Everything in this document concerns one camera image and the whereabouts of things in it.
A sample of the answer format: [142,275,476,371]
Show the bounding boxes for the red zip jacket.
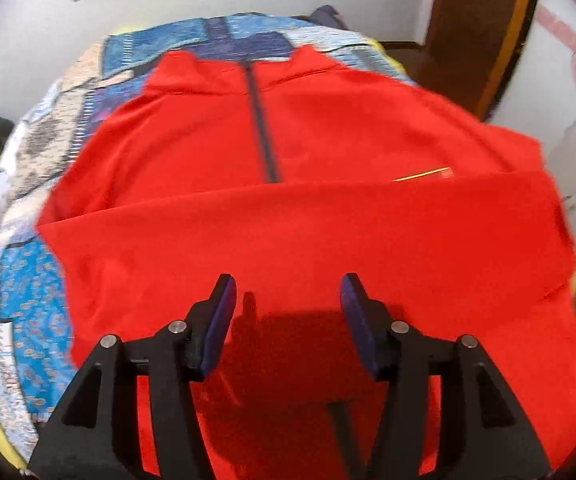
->
[35,45,576,480]

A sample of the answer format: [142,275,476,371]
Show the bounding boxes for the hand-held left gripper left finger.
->
[25,273,239,480]

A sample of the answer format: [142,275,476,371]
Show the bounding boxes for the brown wooden door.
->
[413,0,543,121]

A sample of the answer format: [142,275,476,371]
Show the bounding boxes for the blue patchwork blanket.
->
[0,12,419,466]

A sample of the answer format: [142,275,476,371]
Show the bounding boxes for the dark blue pillow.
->
[310,5,351,31]

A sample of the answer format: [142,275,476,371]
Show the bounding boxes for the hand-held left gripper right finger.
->
[339,273,552,480]

